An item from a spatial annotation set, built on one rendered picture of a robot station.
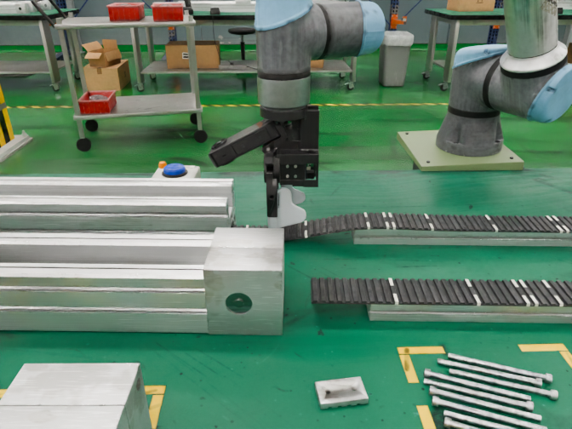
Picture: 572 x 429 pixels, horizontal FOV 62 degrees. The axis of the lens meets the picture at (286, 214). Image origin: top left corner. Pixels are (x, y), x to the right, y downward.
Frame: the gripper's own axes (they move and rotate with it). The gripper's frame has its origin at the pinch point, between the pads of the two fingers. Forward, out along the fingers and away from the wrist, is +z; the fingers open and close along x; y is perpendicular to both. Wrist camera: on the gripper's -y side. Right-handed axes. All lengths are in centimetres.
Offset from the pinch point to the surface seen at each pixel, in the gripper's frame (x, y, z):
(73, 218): -4.9, -30.1, -4.0
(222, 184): 2.6, -8.2, -6.4
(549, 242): -2.0, 44.5, 1.7
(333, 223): 0.3, 10.0, -0.5
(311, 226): 0.0, 6.3, 0.0
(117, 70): 454, -189, 56
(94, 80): 451, -214, 66
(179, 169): 11.8, -17.4, -5.3
